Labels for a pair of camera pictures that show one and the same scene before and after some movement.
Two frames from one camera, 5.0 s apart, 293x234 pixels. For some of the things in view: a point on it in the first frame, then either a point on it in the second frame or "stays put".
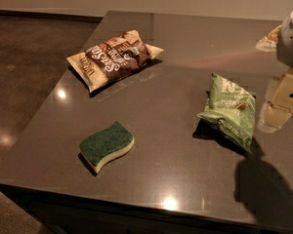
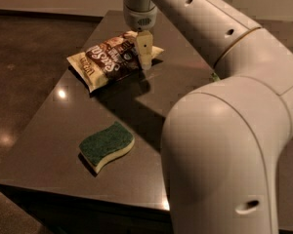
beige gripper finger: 283,96 -> 145,44
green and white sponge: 99,146 stays put
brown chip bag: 112,58 stays put
